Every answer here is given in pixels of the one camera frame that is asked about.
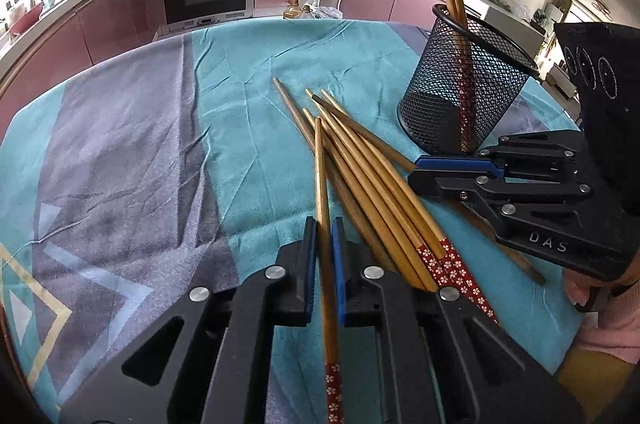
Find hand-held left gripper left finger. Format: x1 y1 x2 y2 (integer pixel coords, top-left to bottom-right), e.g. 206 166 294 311
60 217 319 424

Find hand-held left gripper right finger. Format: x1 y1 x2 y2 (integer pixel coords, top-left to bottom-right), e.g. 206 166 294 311
331 217 586 424

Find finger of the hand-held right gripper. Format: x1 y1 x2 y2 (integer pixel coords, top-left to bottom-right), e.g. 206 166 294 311
414 130 589 183
407 169 595 230

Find floral-tipped wooden chopstick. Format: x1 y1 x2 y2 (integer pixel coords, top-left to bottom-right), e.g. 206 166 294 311
426 0 478 153
414 0 476 153
313 117 346 424

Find bundle of wooden chopsticks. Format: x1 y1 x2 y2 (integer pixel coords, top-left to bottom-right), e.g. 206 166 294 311
272 77 548 327

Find black mesh utensil holder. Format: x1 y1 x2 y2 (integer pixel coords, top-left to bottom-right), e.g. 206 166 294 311
396 3 542 156

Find person's right forearm pink sleeve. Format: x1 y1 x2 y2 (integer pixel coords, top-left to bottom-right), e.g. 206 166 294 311
575 249 640 363

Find person's right hand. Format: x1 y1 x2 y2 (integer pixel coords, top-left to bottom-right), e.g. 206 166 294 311
562 270 603 312

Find teal and grey tablecloth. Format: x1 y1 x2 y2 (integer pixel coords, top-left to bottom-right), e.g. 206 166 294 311
0 17 596 424

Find pink kitchen cabinets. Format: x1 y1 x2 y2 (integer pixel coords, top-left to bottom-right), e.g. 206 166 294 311
0 0 451 125

